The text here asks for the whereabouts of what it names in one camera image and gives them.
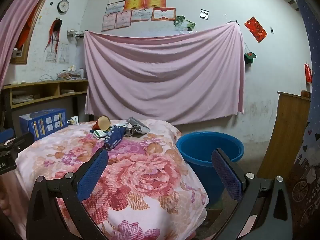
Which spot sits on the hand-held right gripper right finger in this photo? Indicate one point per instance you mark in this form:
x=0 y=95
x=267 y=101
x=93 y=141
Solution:
x=226 y=175

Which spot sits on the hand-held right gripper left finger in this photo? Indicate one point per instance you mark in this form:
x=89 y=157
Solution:
x=91 y=177

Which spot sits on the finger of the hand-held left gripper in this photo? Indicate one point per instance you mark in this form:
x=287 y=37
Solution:
x=6 y=134
x=23 y=140

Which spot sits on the blue plastic basin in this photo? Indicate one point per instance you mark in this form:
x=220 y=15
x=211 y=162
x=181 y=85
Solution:
x=200 y=147

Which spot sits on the green and white packet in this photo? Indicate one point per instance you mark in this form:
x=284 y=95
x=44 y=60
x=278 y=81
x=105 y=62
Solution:
x=99 y=134

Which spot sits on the blue snack packet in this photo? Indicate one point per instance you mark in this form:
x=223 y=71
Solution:
x=115 y=136

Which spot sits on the brown paper cup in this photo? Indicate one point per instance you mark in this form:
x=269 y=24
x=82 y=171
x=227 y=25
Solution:
x=103 y=123

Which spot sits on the grey wrapper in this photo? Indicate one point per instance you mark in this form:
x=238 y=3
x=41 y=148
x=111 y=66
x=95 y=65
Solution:
x=137 y=127

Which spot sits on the blue cardboard box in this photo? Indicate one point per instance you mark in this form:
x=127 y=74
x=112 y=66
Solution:
x=42 y=123

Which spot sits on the stack of papers in shelf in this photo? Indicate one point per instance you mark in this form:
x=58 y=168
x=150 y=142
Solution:
x=25 y=98

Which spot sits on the pink floral blanket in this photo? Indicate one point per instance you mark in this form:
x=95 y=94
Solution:
x=140 y=175

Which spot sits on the wooden shelf desk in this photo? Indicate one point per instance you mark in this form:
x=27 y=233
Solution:
x=50 y=83

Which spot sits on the wooden cabinet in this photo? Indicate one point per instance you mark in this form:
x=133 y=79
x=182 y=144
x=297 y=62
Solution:
x=282 y=130

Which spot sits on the stack of newspapers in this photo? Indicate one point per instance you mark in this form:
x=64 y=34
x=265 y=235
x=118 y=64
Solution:
x=71 y=75

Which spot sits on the red cloth in window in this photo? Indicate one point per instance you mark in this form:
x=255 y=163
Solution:
x=26 y=33

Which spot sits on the red tassel decoration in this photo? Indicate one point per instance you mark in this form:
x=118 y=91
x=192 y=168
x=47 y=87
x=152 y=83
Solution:
x=53 y=33

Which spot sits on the orange object on cabinet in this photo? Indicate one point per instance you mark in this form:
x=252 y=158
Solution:
x=305 y=93

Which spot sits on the pink window curtain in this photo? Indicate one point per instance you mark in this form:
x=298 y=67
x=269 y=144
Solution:
x=17 y=20

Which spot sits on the pink hanging sheet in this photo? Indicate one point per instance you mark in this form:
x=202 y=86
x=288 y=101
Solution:
x=162 y=75

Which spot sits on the green cap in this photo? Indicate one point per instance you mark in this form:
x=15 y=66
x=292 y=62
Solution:
x=250 y=57

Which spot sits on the red hanging packet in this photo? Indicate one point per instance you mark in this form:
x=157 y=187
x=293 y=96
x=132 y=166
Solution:
x=308 y=72

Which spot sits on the green photo poster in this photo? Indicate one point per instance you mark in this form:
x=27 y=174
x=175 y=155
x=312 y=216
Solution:
x=183 y=23

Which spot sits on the blue printed curtain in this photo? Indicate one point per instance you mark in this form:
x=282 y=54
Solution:
x=312 y=42

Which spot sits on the small black-and-white photo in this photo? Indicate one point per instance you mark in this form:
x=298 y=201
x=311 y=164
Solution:
x=204 y=14

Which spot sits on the wooden window frame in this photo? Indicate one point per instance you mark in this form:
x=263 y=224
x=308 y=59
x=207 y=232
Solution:
x=21 y=60

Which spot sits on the white wall paper sheets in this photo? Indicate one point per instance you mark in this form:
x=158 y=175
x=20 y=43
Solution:
x=56 y=53

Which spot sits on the metal wall rack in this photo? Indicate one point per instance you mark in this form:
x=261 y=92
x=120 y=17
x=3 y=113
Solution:
x=75 y=33

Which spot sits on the round wall clock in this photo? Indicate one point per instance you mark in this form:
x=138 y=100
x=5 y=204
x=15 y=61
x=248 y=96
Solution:
x=63 y=6

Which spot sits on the red paper wall poster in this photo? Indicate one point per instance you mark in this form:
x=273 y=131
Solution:
x=256 y=29

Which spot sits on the group of wall certificates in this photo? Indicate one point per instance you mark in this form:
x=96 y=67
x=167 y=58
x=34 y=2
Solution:
x=140 y=7

